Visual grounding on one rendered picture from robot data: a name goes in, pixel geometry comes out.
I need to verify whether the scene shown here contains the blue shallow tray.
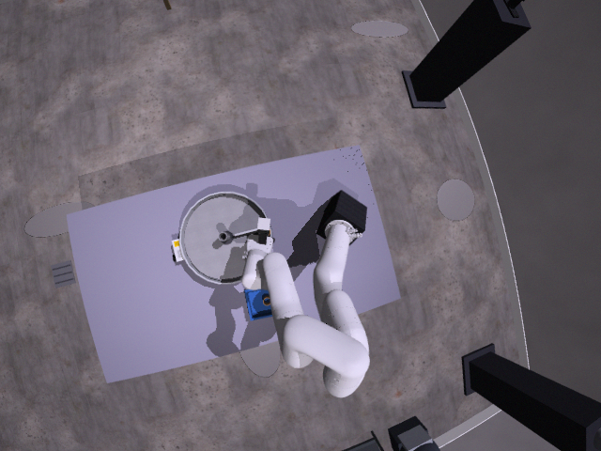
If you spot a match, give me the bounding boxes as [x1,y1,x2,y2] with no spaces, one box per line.
[244,288,272,320]

